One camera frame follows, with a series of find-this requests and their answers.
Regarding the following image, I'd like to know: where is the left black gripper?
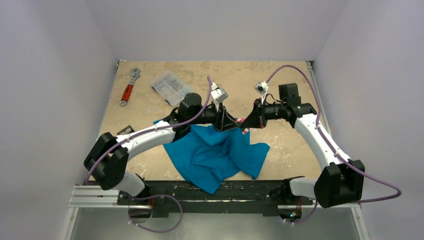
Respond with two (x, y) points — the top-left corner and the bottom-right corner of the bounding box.
(189, 100), (239, 132)

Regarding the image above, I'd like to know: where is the pink flower brooch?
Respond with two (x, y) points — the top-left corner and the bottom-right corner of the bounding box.
(235, 118), (250, 135)

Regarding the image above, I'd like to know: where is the blue t-shirt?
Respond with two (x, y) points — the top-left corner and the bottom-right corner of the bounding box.
(163, 125), (270, 195)

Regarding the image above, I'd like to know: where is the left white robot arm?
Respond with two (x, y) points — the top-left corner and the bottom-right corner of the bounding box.
(83, 89), (238, 205)

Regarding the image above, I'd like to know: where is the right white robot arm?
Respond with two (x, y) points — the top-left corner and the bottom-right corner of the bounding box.
(240, 82), (365, 208)

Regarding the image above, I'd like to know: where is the clear plastic organizer box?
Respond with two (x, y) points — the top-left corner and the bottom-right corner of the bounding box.
(151, 70), (193, 107)

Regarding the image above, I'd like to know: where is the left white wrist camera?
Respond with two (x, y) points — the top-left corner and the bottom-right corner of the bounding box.
(210, 82), (229, 111)

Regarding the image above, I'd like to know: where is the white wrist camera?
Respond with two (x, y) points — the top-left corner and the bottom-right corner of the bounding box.
(254, 81), (269, 104)
(210, 82), (229, 111)

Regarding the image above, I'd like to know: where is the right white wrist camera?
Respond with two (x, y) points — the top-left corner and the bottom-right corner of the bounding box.
(254, 81), (269, 104)

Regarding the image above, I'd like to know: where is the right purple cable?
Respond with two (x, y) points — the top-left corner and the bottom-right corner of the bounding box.
(264, 64), (402, 204)

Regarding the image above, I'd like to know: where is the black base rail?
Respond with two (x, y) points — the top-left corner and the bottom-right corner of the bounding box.
(117, 180), (313, 219)

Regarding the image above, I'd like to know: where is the small black square frame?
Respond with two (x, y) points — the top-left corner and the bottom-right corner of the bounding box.
(116, 125), (135, 136)

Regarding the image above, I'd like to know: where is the red handled adjustable wrench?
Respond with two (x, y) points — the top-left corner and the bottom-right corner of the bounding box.
(119, 67), (141, 107)

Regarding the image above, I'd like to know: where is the aluminium frame rail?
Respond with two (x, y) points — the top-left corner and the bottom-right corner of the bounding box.
(62, 186), (370, 240)

